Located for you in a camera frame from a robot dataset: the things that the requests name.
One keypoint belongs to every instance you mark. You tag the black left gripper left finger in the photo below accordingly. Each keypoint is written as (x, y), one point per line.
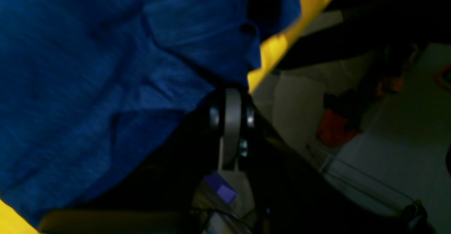
(157, 197)

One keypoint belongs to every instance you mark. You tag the red clamp top left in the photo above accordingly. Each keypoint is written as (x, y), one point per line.
(332, 130)

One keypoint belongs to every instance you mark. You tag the navy blue long-sleeve shirt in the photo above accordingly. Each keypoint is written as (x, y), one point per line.
(90, 88)

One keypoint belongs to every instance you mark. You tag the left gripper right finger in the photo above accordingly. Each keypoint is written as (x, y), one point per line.
(291, 197)

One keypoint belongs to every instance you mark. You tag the yellow table cloth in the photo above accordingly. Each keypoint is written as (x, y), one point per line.
(273, 49)

